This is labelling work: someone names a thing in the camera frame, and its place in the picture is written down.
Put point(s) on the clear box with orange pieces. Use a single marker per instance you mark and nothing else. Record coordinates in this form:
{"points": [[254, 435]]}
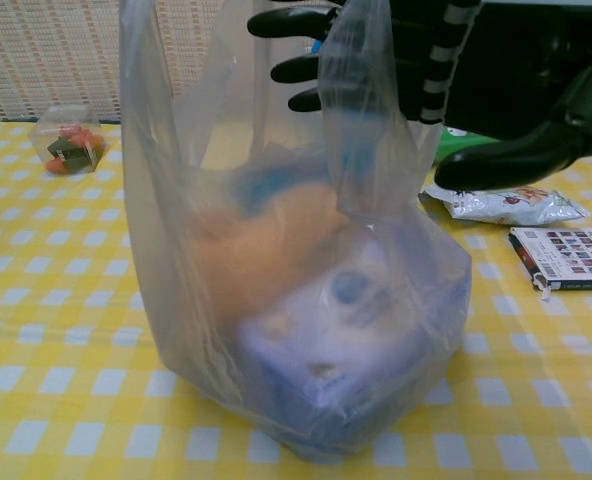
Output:
{"points": [[71, 147]]}

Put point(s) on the green snack package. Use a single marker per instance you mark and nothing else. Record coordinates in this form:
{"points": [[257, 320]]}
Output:
{"points": [[453, 142]]}

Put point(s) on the white snack packet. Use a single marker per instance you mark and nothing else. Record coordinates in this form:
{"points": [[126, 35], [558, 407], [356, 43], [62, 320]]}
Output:
{"points": [[521, 207]]}

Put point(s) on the blue and white carton box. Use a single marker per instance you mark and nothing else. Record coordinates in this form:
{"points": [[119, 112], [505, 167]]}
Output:
{"points": [[326, 350]]}

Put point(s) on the orange snack pack in bag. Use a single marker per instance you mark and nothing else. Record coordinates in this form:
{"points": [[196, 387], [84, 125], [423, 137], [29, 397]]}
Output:
{"points": [[276, 230]]}

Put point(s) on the beige woven folding screen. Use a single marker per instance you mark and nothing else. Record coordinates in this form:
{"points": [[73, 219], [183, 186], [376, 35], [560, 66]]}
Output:
{"points": [[41, 55]]}

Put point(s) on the yellow white checked tablecloth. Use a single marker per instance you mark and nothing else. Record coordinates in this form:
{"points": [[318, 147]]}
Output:
{"points": [[51, 300]]}

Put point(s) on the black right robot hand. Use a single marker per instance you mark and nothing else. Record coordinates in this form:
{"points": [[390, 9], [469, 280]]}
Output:
{"points": [[516, 75]]}

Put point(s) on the transparent plastic carrier bag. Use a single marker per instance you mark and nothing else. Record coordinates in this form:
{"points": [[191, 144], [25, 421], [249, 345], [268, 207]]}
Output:
{"points": [[176, 260]]}

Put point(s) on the black box with coloured tiles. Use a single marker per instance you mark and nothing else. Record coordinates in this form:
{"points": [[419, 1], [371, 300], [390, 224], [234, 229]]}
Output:
{"points": [[576, 260]]}

